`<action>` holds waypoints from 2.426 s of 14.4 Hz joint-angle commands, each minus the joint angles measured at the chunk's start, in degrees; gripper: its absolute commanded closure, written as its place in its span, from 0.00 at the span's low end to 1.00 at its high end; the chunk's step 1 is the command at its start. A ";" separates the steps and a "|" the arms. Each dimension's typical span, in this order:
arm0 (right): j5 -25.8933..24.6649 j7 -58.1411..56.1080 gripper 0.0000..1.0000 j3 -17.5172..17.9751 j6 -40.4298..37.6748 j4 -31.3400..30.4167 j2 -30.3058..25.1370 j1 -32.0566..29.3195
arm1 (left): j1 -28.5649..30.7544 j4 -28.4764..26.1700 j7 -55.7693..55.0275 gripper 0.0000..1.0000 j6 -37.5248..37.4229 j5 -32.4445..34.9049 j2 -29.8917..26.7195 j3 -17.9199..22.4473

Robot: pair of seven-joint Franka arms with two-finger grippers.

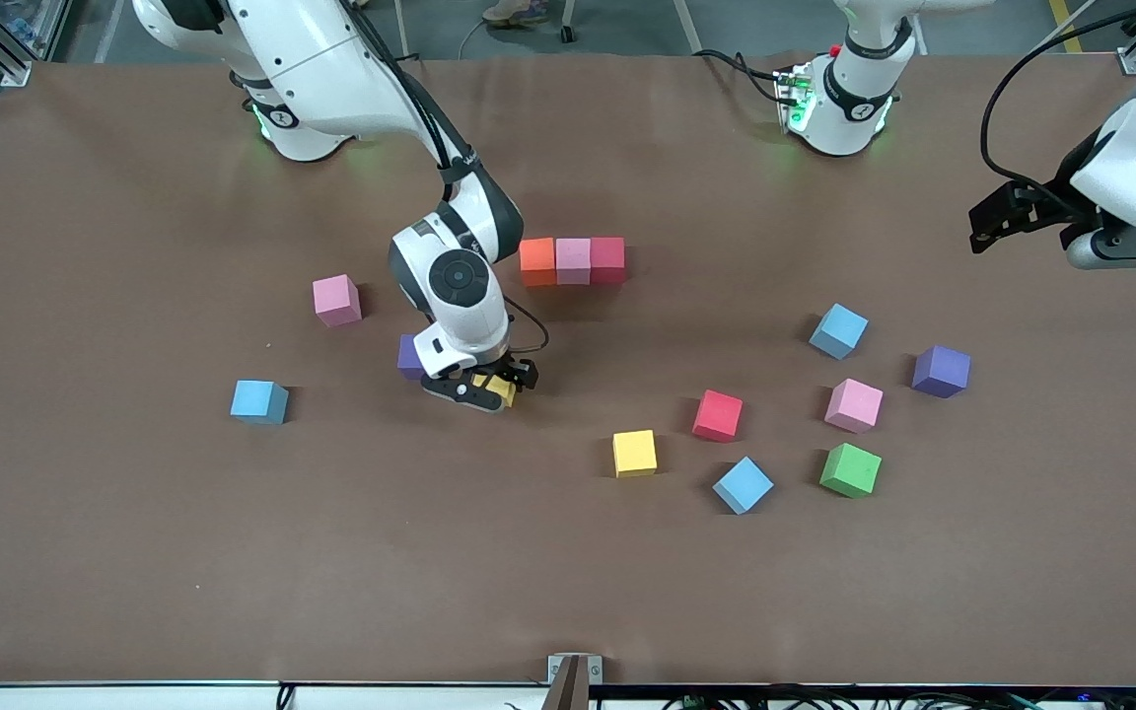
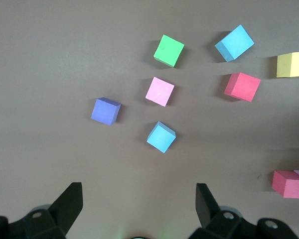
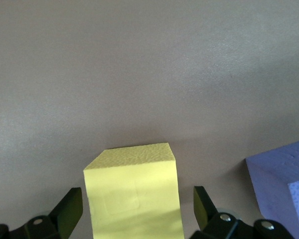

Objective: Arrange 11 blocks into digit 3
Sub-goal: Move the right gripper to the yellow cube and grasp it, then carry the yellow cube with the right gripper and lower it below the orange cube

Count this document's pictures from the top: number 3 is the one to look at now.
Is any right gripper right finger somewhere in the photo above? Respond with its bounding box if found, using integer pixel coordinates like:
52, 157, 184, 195
190, 185, 296, 239

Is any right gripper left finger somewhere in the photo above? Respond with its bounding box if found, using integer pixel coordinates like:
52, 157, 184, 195
0, 187, 84, 239

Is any yellow foam cube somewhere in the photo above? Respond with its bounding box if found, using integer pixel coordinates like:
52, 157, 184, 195
83, 142, 185, 239

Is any purple foam cube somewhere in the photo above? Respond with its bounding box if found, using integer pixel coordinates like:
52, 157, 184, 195
245, 139, 299, 239

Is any brown table cover mat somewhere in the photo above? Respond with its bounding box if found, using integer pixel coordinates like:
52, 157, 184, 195
0, 0, 299, 239

